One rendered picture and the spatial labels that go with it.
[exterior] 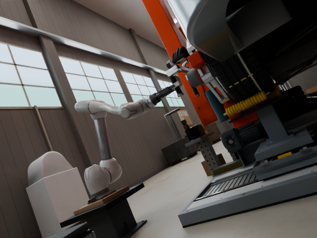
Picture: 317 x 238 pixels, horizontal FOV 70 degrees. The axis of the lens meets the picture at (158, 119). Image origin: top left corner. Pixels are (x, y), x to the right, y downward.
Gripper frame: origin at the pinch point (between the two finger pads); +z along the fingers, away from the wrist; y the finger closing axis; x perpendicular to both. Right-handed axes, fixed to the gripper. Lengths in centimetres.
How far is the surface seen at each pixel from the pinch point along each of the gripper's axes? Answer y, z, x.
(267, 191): 23, 27, -76
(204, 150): -73, -31, -51
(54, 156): -88, -274, 31
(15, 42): -145, -347, 313
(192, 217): 23, -17, -78
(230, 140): -39, 6, -51
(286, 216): 38, 33, -83
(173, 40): -60, -6, 55
